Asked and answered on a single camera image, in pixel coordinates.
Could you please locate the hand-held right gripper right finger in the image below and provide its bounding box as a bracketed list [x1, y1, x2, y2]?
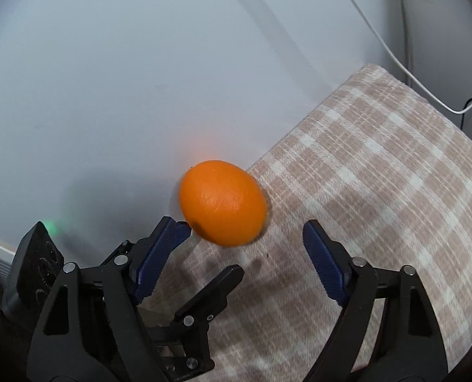
[303, 219, 449, 382]

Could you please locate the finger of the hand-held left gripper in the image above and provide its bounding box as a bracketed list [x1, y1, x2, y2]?
[138, 265, 245, 372]
[174, 222, 193, 247]

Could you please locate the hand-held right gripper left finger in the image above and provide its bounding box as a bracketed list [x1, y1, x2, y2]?
[26, 216, 177, 382]

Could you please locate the large blemished orange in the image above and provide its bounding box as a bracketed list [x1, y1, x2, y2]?
[179, 160, 268, 247]

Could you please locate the beige plaid cloth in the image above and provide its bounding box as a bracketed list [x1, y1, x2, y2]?
[138, 64, 472, 382]

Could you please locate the white cable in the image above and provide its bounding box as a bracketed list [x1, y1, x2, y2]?
[325, 0, 472, 115]

